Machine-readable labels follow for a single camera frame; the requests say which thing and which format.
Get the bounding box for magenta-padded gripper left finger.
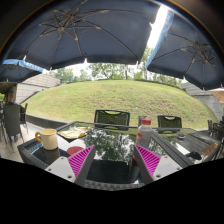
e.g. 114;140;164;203
44;144;97;188

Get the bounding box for yellow crumpled packet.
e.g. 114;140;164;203
57;128;89;140

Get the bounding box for navy umbrella with blue trim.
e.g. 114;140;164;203
0;58;46;83

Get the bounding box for red-capped clear drink bottle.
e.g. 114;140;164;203
134;118;154;150

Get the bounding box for large navy patio umbrella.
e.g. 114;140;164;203
1;0;162;71

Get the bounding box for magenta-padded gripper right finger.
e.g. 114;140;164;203
133;143;183;186

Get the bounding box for cream mug with yellow handle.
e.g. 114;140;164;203
34;128;59;151

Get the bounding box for dark wicker patio chair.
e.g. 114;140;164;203
2;103;25;145

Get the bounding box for flat round red coaster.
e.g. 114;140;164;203
66;145;85;156

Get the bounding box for person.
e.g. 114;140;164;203
5;89;26;114

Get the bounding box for small dark ashtray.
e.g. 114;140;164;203
176;130;188;140

